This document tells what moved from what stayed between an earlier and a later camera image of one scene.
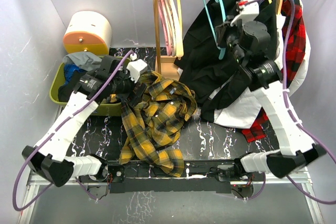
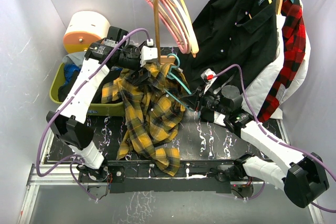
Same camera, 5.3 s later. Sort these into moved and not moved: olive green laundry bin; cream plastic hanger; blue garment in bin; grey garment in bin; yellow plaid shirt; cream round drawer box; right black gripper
Moved: cream plastic hanger; yellow plaid shirt; right black gripper
Not moved: cream round drawer box; blue garment in bin; grey garment in bin; olive green laundry bin
